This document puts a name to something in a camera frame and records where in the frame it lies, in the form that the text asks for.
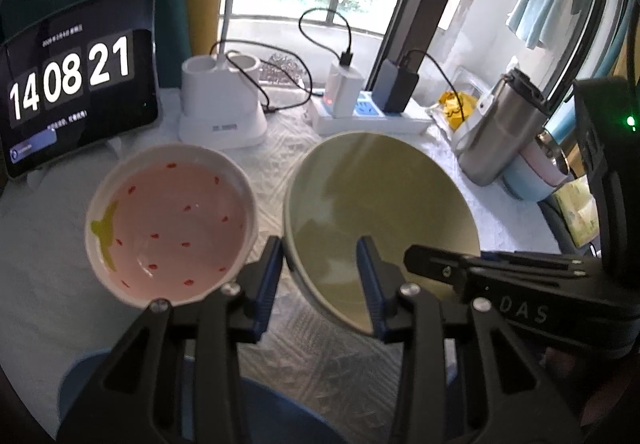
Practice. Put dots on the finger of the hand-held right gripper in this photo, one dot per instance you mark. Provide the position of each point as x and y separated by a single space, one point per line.
440 266

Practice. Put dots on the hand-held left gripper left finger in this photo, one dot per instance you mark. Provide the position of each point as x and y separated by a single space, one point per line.
267 289

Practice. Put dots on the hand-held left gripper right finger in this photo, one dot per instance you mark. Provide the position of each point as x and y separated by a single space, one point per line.
371 289

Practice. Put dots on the pale yellow bowl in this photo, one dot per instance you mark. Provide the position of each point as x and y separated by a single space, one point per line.
370 189

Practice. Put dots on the pink strawberry bowl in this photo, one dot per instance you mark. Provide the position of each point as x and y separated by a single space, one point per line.
175 219

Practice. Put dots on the stacked pastel bowls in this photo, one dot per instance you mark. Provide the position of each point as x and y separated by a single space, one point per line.
525 184

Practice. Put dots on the yellow tissue pack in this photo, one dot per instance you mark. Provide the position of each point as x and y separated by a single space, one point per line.
580 214

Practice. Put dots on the small pink bowl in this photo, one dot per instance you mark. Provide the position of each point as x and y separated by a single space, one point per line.
542 169

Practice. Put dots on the steel thermos with black lid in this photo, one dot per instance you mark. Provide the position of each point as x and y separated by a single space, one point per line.
500 134

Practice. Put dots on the white textured tablecloth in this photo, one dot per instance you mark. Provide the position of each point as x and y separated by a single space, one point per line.
280 139

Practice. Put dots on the yellow plastic packet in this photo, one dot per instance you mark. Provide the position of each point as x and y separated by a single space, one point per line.
457 109

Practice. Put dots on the white power strip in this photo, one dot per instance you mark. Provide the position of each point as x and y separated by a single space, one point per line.
370 122

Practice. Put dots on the small metal bowl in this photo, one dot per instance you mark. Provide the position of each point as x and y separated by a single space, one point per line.
552 149

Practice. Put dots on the black charger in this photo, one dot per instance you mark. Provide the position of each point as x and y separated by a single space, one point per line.
395 87

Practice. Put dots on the white desk lamp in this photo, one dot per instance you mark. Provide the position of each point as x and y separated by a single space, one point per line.
220 109

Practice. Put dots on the white charger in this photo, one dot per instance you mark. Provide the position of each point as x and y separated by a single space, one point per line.
342 89

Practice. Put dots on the light blue towel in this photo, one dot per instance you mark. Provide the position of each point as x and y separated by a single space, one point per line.
537 4

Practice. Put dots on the tablet with clock display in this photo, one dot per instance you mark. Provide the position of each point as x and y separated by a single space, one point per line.
75 74

